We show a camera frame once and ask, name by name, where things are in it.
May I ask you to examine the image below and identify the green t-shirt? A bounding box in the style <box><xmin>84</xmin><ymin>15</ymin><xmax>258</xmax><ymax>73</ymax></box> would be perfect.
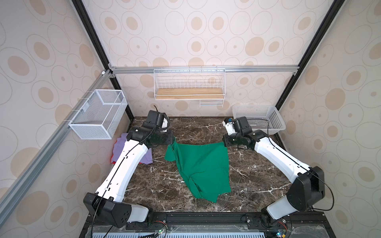
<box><xmin>165</xmin><ymin>142</ymin><xmax>231</xmax><ymax>203</ymax></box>

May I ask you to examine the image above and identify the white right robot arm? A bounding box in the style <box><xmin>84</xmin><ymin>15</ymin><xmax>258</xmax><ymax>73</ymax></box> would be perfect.
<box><xmin>223</xmin><ymin>117</ymin><xmax>325</xmax><ymax>227</ymax></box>

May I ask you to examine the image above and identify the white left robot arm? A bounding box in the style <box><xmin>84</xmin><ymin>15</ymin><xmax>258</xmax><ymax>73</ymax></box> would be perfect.
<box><xmin>83</xmin><ymin>110</ymin><xmax>174</xmax><ymax>228</ymax></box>

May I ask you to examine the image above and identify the white plastic laundry basket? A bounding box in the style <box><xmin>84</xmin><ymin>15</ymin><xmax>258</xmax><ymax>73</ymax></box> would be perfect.
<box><xmin>232</xmin><ymin>105</ymin><xmax>286</xmax><ymax>135</ymax></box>

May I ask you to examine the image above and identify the folded purple t-shirt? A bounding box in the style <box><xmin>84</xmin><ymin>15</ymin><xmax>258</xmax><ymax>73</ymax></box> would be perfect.
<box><xmin>114</xmin><ymin>132</ymin><xmax>153</xmax><ymax>164</ymax></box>

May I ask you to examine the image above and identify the folded red t-shirt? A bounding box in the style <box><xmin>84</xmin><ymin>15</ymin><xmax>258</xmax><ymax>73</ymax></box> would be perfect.
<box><xmin>111</xmin><ymin>142</ymin><xmax>117</xmax><ymax>164</ymax></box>

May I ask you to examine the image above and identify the wooden shelf board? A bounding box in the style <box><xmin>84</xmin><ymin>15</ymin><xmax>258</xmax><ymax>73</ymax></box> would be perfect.
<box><xmin>155</xmin><ymin>88</ymin><xmax>225</xmax><ymax>100</ymax></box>

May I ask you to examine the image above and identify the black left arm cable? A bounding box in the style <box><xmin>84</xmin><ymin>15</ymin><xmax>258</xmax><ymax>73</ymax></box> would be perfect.
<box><xmin>89</xmin><ymin>105</ymin><xmax>172</xmax><ymax>238</ymax></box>

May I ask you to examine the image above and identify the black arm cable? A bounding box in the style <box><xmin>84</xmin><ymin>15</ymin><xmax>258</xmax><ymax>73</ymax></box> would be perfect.
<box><xmin>248</xmin><ymin>118</ymin><xmax>335</xmax><ymax>212</ymax></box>
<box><xmin>89</xmin><ymin>105</ymin><xmax>172</xmax><ymax>238</ymax></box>

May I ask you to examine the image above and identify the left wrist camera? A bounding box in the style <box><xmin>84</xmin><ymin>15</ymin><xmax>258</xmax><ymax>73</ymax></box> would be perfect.
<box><xmin>160</xmin><ymin>114</ymin><xmax>170</xmax><ymax>132</ymax></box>

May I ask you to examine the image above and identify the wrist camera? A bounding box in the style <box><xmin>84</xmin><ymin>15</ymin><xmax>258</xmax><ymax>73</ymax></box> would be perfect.
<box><xmin>223</xmin><ymin>118</ymin><xmax>236</xmax><ymax>135</ymax></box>
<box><xmin>160</xmin><ymin>114</ymin><xmax>170</xmax><ymax>132</ymax></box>

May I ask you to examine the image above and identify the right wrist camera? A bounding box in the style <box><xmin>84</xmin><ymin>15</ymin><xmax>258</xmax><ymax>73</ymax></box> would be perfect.
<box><xmin>223</xmin><ymin>118</ymin><xmax>236</xmax><ymax>135</ymax></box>

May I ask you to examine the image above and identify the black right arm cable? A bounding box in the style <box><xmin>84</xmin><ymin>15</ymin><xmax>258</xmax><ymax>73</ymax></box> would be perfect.
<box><xmin>248</xmin><ymin>118</ymin><xmax>335</xmax><ymax>212</ymax></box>

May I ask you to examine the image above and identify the white wire mesh basket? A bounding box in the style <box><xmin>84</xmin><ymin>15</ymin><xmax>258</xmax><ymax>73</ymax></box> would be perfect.
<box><xmin>68</xmin><ymin>89</ymin><xmax>128</xmax><ymax>140</ymax></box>

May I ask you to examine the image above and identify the white wire wall shelf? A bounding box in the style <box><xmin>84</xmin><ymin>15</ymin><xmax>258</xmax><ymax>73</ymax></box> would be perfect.
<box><xmin>153</xmin><ymin>72</ymin><xmax>226</xmax><ymax>106</ymax></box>

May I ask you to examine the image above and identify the horizontal aluminium back rail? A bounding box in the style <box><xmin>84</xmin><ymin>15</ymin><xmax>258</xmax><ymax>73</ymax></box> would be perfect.
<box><xmin>111</xmin><ymin>65</ymin><xmax>299</xmax><ymax>74</ymax></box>

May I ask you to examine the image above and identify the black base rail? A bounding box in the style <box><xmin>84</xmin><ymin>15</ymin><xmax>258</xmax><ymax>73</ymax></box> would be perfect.
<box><xmin>79</xmin><ymin>212</ymin><xmax>335</xmax><ymax>238</ymax></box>

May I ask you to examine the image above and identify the black left corner post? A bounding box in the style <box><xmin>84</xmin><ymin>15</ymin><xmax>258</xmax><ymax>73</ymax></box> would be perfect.
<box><xmin>70</xmin><ymin>0</ymin><xmax>135</xmax><ymax>122</ymax></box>

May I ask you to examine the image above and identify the black corner post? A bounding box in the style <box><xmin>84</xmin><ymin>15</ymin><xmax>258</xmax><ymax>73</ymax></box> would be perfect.
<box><xmin>70</xmin><ymin>0</ymin><xmax>135</xmax><ymax>122</ymax></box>
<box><xmin>275</xmin><ymin>0</ymin><xmax>345</xmax><ymax>110</ymax></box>

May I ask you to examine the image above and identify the black right corner post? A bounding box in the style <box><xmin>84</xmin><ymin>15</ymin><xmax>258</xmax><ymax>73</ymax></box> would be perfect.
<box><xmin>275</xmin><ymin>0</ymin><xmax>345</xmax><ymax>110</ymax></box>

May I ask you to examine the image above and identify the aluminium left wall rail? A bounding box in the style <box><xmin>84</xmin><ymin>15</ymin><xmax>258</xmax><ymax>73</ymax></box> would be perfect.
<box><xmin>1</xmin><ymin>69</ymin><xmax>112</xmax><ymax>226</ymax></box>

